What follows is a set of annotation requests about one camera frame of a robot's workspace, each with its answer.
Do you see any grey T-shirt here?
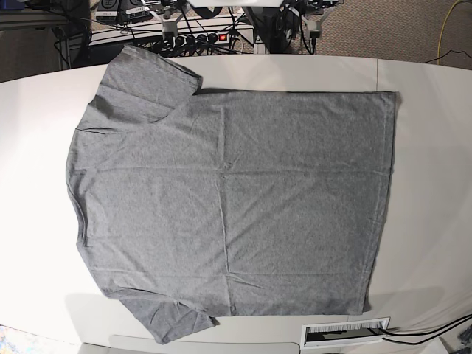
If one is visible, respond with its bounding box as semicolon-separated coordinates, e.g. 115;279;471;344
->
66;46;397;344

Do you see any white power strip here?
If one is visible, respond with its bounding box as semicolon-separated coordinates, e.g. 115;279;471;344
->
163;32;232;50

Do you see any white overhead camera mount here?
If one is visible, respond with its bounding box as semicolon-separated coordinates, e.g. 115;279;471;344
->
187;0;283;7

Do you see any table cable grommet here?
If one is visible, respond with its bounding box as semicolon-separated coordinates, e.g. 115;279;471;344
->
300;317;390;350

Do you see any black cable pair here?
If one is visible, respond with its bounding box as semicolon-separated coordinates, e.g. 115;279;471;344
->
381;315;472;346

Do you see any yellow cable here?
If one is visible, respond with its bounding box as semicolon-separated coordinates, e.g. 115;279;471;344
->
436;0;454;64

